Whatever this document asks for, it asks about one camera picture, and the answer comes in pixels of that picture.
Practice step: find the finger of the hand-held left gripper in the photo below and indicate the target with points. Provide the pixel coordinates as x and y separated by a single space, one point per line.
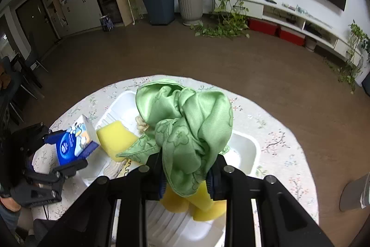
72 167
53 138

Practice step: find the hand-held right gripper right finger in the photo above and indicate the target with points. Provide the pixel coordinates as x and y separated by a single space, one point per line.
210 181

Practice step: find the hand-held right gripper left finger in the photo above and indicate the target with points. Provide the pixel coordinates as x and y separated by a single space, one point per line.
161 188

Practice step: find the blue cartoon tissue pack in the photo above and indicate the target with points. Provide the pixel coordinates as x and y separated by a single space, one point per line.
69 145

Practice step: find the teardrop golden sponge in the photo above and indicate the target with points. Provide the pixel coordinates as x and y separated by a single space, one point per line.
173 203

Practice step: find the small yellow sponge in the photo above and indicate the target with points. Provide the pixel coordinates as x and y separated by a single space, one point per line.
208 206

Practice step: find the cream printed sponge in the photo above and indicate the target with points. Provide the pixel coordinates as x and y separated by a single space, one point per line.
121 169

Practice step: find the white plastic tray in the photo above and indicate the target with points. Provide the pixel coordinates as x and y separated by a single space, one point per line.
245 148

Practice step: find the large yellow sponge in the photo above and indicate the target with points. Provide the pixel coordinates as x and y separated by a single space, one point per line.
115 137

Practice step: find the green cloth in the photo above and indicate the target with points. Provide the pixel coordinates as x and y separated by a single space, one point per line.
188 131

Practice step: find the cream chenille cloth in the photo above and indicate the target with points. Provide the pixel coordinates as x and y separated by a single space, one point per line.
141 122

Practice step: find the dark dining chair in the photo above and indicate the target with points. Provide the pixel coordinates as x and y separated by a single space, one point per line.
33 61
14 85

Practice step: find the dark door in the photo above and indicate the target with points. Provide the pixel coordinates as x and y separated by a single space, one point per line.
36 18

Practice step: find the blue bag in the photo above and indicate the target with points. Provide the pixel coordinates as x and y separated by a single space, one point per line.
106 23

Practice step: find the translucent grey container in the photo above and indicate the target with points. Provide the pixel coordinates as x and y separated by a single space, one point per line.
352 195

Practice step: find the trailing pothos plant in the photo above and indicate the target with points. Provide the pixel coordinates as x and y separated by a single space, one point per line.
228 24

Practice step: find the red storage box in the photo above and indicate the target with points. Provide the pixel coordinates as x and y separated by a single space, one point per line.
292 35
263 26

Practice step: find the small white pot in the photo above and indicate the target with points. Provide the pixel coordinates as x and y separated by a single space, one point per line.
310 44

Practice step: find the plant in ribbed white pot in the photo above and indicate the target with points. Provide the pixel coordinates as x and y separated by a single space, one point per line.
190 4

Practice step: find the small bushy plant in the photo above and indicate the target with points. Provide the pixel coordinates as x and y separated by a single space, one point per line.
354 61

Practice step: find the white television cabinet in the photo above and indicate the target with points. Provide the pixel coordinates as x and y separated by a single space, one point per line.
326 33

